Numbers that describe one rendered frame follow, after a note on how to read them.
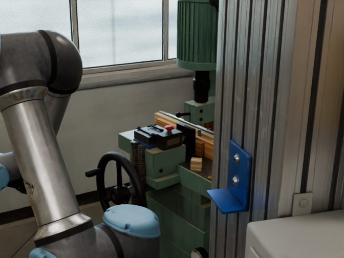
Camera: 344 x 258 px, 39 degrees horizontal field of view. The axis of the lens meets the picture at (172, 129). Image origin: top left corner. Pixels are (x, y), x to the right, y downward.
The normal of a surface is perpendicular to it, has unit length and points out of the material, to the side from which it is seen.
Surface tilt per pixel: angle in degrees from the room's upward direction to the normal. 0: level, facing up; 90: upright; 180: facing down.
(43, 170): 62
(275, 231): 0
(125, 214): 8
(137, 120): 90
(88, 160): 90
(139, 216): 8
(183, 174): 90
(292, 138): 90
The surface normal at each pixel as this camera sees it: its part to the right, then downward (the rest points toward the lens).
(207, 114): 0.61, 0.27
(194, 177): -0.79, 0.20
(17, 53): 0.57, -0.26
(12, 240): 0.01, -0.94
